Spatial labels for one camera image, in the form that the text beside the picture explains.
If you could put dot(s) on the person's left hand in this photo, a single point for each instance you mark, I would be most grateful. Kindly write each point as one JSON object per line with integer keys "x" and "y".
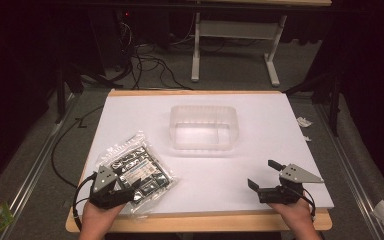
{"x": 96, "y": 221}

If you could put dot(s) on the small white paper scrap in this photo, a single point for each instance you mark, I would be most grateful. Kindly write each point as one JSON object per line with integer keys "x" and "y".
{"x": 307, "y": 138}

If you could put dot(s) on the metal floor rail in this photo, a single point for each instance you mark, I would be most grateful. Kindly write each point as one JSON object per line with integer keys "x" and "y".
{"x": 36, "y": 166}
{"x": 350, "y": 166}

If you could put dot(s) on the crumpled white paper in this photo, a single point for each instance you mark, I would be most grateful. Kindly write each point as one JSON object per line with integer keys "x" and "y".
{"x": 304, "y": 122}

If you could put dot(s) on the black stand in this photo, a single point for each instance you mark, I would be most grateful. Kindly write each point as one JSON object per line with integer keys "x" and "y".
{"x": 61, "y": 90}
{"x": 333, "y": 100}

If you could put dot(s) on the white table mat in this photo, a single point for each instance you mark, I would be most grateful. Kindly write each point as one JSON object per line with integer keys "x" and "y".
{"x": 246, "y": 140}

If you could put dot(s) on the white metal table frame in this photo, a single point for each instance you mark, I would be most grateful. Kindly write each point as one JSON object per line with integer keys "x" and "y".
{"x": 236, "y": 30}

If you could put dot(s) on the clear plastic container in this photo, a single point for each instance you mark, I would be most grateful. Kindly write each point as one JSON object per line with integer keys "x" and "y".
{"x": 204, "y": 128}

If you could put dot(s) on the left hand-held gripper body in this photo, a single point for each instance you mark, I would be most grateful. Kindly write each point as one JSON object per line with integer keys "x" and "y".
{"x": 104, "y": 180}

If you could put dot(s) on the person's right hand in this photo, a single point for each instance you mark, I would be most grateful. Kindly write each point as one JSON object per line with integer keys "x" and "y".
{"x": 296, "y": 218}

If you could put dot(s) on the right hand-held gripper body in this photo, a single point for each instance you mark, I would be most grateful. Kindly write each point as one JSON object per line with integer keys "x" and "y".
{"x": 296, "y": 175}

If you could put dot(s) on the clear bag of black parts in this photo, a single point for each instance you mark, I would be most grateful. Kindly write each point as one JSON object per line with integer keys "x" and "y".
{"x": 143, "y": 166}

